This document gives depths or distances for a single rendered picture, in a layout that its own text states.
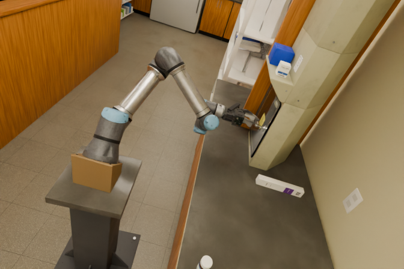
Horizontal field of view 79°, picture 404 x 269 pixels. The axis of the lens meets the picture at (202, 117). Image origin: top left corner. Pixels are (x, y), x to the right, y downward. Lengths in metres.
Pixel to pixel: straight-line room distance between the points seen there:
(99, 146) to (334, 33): 1.08
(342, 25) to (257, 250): 1.01
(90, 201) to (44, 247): 1.03
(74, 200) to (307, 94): 1.14
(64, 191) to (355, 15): 1.39
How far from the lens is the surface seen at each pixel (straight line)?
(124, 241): 2.14
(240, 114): 1.37
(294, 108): 1.30
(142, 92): 1.29
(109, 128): 1.12
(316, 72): 1.23
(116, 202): 1.20
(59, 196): 1.24
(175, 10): 6.26
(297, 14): 1.51
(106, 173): 1.13
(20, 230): 2.29
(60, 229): 2.24
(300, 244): 1.38
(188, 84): 1.21
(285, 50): 1.37
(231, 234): 1.23
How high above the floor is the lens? 1.95
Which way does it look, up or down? 36 degrees down
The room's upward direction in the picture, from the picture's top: 19 degrees clockwise
